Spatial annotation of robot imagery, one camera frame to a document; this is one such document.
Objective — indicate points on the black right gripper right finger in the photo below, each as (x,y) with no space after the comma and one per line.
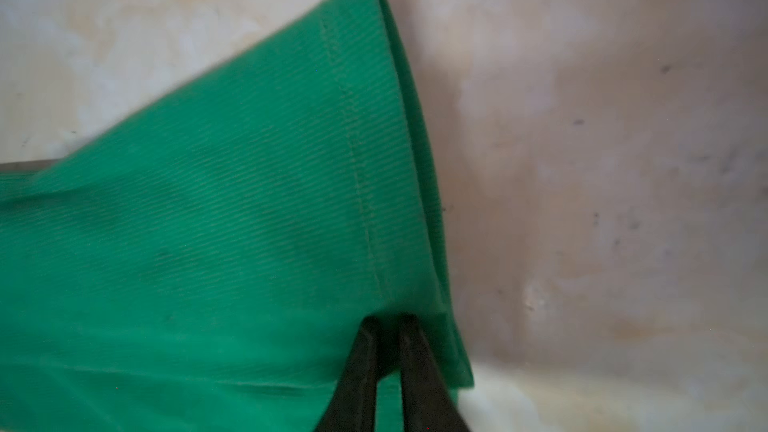
(426,403)

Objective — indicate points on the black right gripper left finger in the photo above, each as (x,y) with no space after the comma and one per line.
(353,404)

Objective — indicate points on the green tank top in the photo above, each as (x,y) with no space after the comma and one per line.
(205,264)

